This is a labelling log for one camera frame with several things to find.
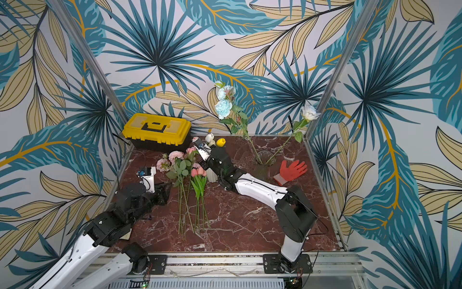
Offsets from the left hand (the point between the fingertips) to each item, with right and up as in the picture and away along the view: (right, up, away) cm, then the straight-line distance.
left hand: (168, 187), depth 71 cm
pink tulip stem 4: (+8, -2, +22) cm, 23 cm away
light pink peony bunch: (-14, +7, +30) cm, 33 cm away
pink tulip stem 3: (+7, -3, +22) cm, 23 cm away
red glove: (+57, +2, +30) cm, 64 cm away
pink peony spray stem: (-1, +7, +22) cm, 23 cm away
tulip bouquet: (+15, +19, +6) cm, 25 cm away
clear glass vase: (+41, +10, +17) cm, 46 cm away
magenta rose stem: (+2, +15, +29) cm, 33 cm away
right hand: (+12, +17, +9) cm, 22 cm away
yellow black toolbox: (-12, +25, +27) cm, 38 cm away
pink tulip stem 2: (+10, -2, +25) cm, 27 cm away
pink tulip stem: (+8, -13, +17) cm, 23 cm away
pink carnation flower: (+5, +7, +29) cm, 31 cm away
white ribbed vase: (+15, +1, +22) cm, 27 cm away
